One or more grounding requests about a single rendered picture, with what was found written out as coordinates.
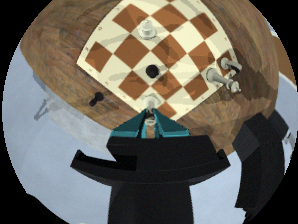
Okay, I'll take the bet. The brown and cream chessboard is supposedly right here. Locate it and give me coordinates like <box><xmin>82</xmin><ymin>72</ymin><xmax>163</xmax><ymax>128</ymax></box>
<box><xmin>76</xmin><ymin>0</ymin><xmax>238</xmax><ymax>121</ymax></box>

